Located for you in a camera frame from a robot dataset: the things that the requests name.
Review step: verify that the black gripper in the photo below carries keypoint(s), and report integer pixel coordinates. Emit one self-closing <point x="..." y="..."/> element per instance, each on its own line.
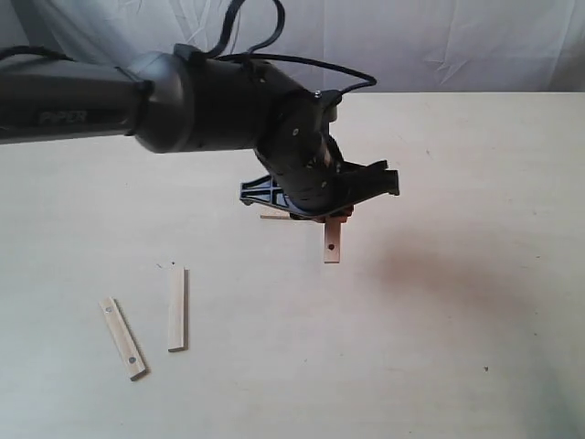
<point x="319" y="183"/>

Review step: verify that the wood strip with two magnets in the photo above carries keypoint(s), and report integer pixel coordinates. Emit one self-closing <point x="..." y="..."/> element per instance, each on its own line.
<point x="332" y="241"/>

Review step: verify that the white fabric backdrop curtain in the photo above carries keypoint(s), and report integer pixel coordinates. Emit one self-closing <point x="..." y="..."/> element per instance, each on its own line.
<point x="406" y="45"/>

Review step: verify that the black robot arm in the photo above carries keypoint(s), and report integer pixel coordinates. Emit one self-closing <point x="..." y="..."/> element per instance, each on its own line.
<point x="185" y="102"/>

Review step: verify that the horizontal plain wood strip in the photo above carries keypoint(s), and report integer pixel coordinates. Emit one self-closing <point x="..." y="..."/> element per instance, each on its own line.
<point x="275" y="216"/>

